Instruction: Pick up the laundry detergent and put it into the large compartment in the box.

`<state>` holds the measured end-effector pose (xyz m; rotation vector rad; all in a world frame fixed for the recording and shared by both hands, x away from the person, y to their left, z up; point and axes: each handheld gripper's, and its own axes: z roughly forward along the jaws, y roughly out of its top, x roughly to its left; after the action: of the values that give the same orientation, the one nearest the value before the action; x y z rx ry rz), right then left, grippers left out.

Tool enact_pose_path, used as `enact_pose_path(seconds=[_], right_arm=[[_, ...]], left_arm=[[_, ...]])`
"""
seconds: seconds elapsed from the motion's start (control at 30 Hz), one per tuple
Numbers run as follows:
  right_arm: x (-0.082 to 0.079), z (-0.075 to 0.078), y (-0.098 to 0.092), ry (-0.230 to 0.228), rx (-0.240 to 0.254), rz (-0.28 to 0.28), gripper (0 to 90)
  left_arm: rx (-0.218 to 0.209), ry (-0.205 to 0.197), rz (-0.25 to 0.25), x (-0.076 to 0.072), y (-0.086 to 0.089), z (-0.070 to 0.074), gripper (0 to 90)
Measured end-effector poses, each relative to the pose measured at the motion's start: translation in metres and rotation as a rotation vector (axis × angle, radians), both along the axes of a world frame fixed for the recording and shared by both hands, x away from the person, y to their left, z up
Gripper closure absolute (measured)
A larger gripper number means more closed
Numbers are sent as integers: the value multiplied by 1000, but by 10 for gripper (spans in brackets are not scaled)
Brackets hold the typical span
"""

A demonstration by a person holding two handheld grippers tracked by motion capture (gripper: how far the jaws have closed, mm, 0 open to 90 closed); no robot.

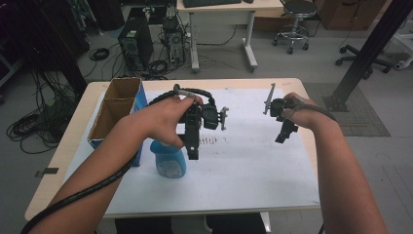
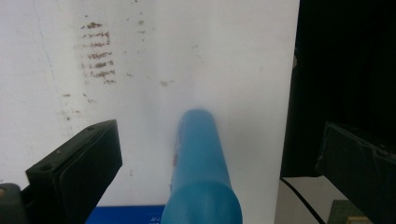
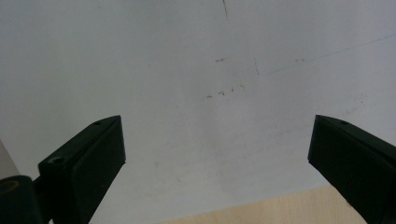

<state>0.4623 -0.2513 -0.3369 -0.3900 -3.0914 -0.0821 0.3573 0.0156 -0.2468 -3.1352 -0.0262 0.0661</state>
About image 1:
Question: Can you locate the black keyboard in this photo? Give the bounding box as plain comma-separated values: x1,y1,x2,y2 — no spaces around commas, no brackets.
182,0,244,9

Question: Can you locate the grey cable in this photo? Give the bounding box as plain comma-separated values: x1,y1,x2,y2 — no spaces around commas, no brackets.
291,97,339,124

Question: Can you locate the blue cardboard box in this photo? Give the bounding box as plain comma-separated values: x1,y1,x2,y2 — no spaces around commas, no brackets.
87,76,149,168

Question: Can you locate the bundle of black floor cables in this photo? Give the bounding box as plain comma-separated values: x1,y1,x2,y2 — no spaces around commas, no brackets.
5,68,81,155

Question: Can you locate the blue plastic bottle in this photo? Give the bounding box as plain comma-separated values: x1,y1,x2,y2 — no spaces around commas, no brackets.
149,139,188,179

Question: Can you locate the grey floor mat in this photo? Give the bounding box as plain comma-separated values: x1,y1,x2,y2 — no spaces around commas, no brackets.
303,82,392,138

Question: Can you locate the black computer tower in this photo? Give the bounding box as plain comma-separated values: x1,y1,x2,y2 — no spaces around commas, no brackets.
117,17,155,71

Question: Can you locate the person's left hand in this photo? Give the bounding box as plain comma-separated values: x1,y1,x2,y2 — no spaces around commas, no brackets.
129,94,205,149

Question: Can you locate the dark tape strip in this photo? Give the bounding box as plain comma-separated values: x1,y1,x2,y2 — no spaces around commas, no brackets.
34,167,60,179

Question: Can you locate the black metal post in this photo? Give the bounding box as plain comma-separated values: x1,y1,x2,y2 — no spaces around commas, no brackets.
322,0,413,113

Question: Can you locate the black curtain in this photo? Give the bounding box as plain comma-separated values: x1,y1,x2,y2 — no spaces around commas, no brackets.
0,0,90,98

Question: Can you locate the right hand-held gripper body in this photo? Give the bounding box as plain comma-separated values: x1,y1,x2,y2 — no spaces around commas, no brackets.
262,82,295,123

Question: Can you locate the open computer case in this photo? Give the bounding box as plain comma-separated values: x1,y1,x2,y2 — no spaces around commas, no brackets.
161,15,187,65

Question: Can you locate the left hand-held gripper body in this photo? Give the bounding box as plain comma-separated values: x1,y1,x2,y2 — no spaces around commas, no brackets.
176,102,230,132

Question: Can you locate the coiled black cable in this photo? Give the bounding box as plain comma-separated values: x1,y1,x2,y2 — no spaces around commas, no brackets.
88,47,111,62

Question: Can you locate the white desk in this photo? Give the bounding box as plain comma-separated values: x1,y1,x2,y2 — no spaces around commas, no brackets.
176,0,286,74

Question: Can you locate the person's right hand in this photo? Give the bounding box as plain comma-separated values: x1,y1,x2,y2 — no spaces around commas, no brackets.
281,92,326,131

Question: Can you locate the wooden cabinet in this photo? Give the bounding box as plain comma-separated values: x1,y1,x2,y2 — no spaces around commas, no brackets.
312,0,392,32

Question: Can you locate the black office chair base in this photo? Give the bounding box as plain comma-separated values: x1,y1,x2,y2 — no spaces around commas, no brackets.
335,44,394,75

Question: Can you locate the black round stool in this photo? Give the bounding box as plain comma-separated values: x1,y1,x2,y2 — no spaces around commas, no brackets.
272,0,319,56

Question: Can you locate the black braided cable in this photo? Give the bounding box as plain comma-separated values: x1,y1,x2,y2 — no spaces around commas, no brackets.
19,83,218,234

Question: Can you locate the white table leg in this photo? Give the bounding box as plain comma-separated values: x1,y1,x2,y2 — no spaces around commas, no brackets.
258,212,273,234

